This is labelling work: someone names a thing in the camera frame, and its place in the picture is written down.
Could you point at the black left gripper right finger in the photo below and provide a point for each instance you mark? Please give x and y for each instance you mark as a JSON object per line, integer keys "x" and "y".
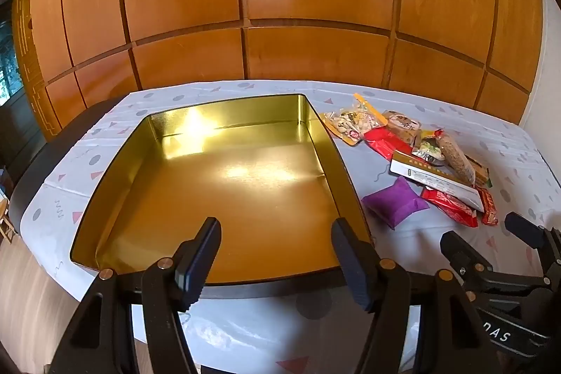
{"x": 355, "y": 259}

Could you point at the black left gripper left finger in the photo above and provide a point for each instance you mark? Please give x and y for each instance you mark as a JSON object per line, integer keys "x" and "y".
{"x": 195, "y": 260}

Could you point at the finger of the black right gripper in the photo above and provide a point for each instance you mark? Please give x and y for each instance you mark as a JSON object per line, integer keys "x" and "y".
{"x": 463, "y": 258}
{"x": 544, "y": 241}

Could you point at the small red snack packet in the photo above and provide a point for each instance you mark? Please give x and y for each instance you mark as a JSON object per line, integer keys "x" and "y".
{"x": 489, "y": 214}

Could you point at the purple snack pouch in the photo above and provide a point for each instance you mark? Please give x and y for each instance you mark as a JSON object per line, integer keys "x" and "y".
{"x": 394, "y": 204}

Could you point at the long white gold box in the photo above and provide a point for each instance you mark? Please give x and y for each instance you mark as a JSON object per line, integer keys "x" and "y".
{"x": 425, "y": 174}

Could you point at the sesame bar clear packet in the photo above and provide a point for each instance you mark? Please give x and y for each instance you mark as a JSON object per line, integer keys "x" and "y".
{"x": 455, "y": 157}

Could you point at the yellow green foil snack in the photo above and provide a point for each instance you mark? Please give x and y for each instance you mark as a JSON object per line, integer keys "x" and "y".
{"x": 425, "y": 147}

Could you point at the red cake packet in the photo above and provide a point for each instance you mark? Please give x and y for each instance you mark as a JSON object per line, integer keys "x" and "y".
{"x": 385, "y": 143}

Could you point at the brown pastry packet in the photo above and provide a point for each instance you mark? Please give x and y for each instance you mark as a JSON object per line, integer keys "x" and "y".
{"x": 402, "y": 126}

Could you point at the orange nut snack bag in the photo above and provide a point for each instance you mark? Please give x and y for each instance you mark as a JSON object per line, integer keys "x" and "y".
{"x": 351, "y": 124}

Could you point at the cracker pack green ends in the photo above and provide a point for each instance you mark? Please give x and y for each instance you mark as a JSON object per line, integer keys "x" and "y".
{"x": 482, "y": 173}

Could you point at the gold rectangular tin box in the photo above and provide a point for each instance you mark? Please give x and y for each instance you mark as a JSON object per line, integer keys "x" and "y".
{"x": 264, "y": 166}

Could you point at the wooden stool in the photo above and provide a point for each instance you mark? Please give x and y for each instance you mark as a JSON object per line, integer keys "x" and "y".
{"x": 6, "y": 228}

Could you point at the window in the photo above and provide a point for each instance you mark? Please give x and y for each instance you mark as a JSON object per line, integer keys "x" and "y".
{"x": 10, "y": 79}

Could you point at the wooden panel cabinet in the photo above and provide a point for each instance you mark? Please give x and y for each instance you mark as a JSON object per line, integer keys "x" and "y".
{"x": 72, "y": 54}

